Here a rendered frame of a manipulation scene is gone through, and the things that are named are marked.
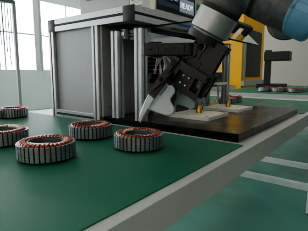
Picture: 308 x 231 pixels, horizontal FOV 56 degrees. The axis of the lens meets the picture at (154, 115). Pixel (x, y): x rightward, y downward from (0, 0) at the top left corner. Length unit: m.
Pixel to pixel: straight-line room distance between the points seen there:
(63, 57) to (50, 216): 0.85
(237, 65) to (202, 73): 4.14
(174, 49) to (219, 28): 0.10
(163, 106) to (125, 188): 0.18
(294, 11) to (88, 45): 0.71
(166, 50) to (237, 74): 4.11
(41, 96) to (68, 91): 6.91
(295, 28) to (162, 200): 0.34
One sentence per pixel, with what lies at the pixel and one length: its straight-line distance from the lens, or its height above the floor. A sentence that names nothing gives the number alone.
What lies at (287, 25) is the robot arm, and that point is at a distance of 0.54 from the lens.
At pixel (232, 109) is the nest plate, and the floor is 0.78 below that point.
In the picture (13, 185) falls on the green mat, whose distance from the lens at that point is 0.49.
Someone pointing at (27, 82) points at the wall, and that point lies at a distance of 7.84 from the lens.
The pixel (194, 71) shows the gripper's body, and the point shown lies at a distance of 0.55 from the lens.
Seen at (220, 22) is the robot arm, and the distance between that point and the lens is 0.54.
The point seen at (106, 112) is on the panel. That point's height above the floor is 0.78.
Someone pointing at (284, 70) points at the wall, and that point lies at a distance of 6.37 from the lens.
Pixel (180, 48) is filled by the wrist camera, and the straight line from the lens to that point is 0.57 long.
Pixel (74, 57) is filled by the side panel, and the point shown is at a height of 0.97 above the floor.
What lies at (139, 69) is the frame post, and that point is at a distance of 0.88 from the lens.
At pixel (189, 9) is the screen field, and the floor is 1.16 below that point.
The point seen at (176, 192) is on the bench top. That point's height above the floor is 0.74.
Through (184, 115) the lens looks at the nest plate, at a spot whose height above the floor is 0.78.
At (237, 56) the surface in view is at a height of 1.17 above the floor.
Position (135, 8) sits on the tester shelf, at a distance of 0.90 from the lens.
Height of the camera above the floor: 0.92
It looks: 8 degrees down
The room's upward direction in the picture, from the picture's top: straight up
